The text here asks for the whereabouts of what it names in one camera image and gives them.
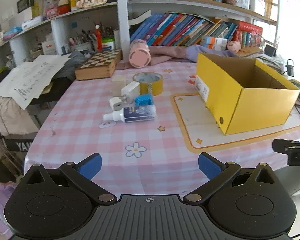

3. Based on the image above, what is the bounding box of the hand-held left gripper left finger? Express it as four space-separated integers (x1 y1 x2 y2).
24 153 117 204

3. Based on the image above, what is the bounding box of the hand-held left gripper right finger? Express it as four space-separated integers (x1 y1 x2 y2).
183 152 277 204

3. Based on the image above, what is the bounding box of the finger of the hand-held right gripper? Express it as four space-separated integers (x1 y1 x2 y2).
272 138 300 167

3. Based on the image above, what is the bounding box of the yellow cardboard box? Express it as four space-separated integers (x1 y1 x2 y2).
195 52 300 136

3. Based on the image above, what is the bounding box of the small white charger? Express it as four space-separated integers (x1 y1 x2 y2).
109 96 127 111

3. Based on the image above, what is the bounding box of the clear spray bottle dark label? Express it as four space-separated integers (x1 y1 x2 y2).
102 104 157 123

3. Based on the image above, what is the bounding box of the small blue block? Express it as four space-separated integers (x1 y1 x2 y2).
135 94 154 107

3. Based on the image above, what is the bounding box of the white cube block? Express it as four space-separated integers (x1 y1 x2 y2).
111 76 127 96

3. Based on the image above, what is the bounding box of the large white charger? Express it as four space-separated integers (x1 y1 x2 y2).
121 81 140 103

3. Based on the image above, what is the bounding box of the yellow tape roll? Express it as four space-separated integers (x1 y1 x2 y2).
132 72 164 97

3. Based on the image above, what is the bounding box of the pink checkered tablecloth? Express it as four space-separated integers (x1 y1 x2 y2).
24 61 300 198

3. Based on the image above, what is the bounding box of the white desk mat orange border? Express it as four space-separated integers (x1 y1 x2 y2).
170 92 300 153

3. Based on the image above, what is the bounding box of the black case white lettering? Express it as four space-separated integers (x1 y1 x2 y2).
4 135 35 153

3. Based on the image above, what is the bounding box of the black bag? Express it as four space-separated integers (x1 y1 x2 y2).
31 79 74 105

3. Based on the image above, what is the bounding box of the stack of newspapers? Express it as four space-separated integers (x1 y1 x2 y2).
240 47 288 75

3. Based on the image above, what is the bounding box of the beige cloth bag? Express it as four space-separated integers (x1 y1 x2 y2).
0 96 39 135

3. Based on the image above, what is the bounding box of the small black screen device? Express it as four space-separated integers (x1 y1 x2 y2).
264 44 277 57

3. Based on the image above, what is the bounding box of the purple plastic bag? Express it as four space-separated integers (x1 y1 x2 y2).
0 182 18 240

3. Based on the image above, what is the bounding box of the stack of printed paper sheets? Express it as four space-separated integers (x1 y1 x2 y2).
0 54 71 110

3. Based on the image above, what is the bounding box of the wooden chessboard box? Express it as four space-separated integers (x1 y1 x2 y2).
74 49 123 81

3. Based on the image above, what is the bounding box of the dark grey garment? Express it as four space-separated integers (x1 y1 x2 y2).
51 50 95 80

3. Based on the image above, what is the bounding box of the pink pig plush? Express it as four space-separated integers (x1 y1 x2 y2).
227 41 241 53

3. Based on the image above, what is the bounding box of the purple cloth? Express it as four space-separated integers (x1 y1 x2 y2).
186 44 240 63

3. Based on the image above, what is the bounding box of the orange and white medicine box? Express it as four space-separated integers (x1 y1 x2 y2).
201 35 228 46
202 44 227 52

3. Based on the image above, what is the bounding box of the white pen holder with pens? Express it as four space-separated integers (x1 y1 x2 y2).
69 29 95 53

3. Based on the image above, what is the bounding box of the white jar green lid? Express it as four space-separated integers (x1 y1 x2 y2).
101 38 115 51

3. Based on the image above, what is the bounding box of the white box red label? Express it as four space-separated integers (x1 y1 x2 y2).
41 40 57 55

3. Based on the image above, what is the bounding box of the red tassel ornament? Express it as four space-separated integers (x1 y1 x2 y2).
96 24 103 52

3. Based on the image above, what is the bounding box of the tall white box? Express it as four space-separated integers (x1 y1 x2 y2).
114 29 121 50

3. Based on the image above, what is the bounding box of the row of slanted colourful books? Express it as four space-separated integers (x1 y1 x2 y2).
130 12 264 48

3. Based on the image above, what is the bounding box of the white wooden bookshelf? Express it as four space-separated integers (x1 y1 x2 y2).
0 0 285 69

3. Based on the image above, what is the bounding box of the white tissue pack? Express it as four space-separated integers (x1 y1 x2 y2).
21 17 43 30

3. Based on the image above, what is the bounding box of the blue packet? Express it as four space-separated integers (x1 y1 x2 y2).
4 26 23 39

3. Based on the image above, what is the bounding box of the thick grey book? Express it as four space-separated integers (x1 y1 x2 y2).
129 10 152 26

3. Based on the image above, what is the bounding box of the black cable plug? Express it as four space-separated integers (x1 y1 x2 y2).
286 59 295 77

